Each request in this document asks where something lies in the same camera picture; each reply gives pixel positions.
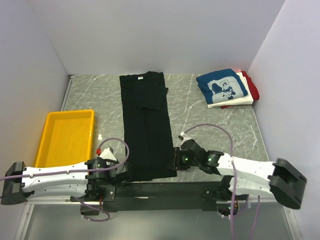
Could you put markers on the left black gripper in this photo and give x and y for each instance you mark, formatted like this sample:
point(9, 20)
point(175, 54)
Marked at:
point(117, 181)

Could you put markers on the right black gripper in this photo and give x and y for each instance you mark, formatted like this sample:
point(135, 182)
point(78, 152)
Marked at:
point(178, 165)

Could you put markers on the black t-shirt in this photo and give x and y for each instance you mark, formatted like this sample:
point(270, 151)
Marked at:
point(147, 129)

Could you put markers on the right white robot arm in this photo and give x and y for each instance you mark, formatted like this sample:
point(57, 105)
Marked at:
point(240, 176)

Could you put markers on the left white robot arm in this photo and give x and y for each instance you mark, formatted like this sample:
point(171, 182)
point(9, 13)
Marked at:
point(22, 183)

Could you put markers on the black base beam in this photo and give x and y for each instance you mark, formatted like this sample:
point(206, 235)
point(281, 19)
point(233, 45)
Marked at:
point(153, 196)

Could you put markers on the yellow plastic tray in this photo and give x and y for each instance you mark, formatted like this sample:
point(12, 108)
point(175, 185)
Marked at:
point(67, 138)

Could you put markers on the folded blue printed t-shirt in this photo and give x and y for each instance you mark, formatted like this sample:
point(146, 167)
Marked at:
point(221, 86)

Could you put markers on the folded white t-shirt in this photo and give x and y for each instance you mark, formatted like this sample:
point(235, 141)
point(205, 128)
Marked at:
point(228, 102)

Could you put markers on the folded red t-shirt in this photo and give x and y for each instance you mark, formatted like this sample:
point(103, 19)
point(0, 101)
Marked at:
point(253, 93)

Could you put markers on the aluminium rail frame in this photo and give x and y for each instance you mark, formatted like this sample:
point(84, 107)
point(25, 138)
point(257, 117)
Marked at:
point(262, 219)

